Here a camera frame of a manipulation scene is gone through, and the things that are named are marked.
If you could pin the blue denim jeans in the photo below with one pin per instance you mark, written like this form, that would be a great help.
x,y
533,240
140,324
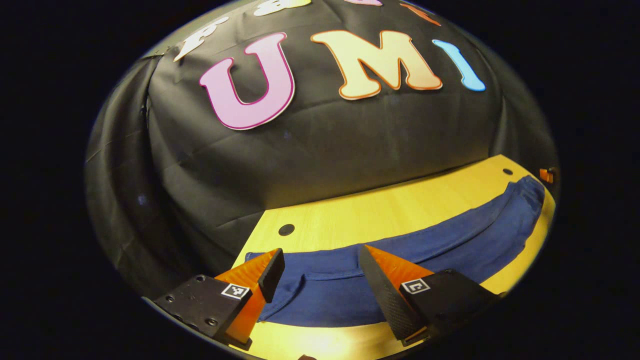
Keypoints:
x,y
450,240

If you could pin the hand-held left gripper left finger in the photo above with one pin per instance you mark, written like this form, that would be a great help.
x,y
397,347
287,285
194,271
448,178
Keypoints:
x,y
272,272

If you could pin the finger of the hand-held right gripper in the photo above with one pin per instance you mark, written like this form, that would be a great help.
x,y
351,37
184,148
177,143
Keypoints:
x,y
546,175

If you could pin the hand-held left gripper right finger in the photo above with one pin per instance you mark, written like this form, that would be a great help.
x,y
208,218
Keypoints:
x,y
387,295

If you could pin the black backdrop cloth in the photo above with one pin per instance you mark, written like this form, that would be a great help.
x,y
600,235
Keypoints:
x,y
325,150

